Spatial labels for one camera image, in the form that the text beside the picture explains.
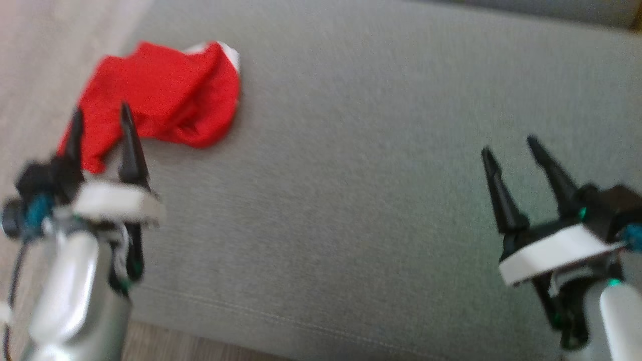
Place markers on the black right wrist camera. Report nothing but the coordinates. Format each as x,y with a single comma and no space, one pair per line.
614,205

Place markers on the large grey sofa seat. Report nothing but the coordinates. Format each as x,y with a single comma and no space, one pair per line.
351,175

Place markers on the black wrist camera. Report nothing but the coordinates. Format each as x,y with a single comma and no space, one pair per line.
614,205
35,183

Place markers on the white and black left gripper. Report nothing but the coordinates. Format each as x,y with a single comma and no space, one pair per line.
118,203

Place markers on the red shorts with white trim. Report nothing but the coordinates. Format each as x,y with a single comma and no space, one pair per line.
165,95

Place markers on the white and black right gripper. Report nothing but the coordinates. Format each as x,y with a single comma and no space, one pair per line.
551,253

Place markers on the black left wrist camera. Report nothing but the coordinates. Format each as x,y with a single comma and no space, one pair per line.
35,183

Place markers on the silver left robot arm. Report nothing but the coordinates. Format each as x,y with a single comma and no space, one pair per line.
70,301

